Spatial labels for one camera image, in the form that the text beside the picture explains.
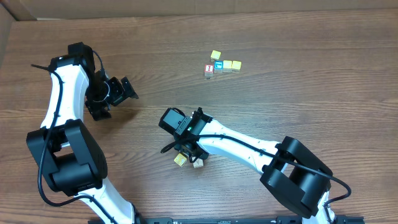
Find white ice cream block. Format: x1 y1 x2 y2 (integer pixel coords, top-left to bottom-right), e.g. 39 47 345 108
193 159 204 168

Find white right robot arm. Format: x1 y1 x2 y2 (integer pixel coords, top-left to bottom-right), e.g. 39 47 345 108
183 119 336 223

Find yellow block at top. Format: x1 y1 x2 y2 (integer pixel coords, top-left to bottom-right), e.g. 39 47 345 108
210 50 221 62

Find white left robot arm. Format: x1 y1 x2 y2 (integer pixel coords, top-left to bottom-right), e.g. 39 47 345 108
26 56 143 223

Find red I letter block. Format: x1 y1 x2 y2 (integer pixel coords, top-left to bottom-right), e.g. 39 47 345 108
204 65 214 77

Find yellow K letter block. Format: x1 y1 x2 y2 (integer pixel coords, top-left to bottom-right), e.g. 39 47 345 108
174 153 187 167

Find blue picture block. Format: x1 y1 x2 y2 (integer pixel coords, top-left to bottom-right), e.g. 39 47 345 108
214 60 223 73

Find yellow block right row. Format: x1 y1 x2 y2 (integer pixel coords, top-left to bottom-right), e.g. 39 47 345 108
231 60 242 73

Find yellow block middle row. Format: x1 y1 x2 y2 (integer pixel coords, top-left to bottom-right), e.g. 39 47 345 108
223 60 233 73

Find yellow block row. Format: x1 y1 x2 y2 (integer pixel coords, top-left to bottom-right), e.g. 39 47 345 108
231 60 242 73
223 60 233 73

